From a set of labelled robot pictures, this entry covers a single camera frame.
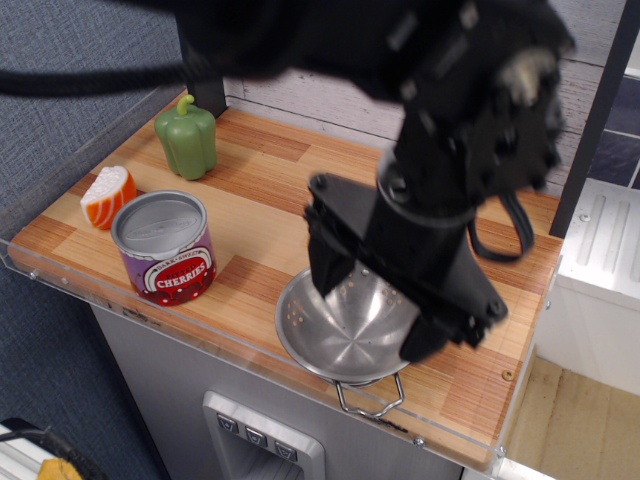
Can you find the white toy sink unit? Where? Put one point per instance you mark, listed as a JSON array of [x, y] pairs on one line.
[[590, 323]]

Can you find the green toy bell pepper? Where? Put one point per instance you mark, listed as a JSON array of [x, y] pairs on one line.
[[188, 136]]

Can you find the black right frame post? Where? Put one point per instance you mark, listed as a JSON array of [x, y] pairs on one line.
[[620, 53]]

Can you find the silver metal colander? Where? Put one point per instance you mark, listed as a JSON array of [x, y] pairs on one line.
[[350, 337]]

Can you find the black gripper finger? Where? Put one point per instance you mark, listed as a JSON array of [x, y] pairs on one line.
[[330, 260], [430, 333]]

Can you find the toy salmon sushi piece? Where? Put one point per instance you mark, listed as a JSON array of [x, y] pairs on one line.
[[113, 188]]

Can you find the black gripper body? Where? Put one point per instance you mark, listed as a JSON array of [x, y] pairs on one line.
[[431, 266]]

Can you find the grey toy fridge cabinet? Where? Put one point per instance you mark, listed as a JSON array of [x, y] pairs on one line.
[[168, 378]]

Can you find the black frame post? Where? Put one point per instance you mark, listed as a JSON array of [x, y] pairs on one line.
[[620, 53], [206, 88]]

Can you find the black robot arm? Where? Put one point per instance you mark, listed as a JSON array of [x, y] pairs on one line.
[[477, 81]]

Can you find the toy cherries can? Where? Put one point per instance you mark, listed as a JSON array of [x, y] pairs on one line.
[[165, 244]]

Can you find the silver water dispenser panel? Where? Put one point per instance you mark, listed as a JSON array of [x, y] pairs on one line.
[[251, 445]]

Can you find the black left frame post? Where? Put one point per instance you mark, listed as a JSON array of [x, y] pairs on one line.
[[206, 88]]

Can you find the black yellow object corner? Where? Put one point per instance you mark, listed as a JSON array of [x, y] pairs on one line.
[[29, 452]]

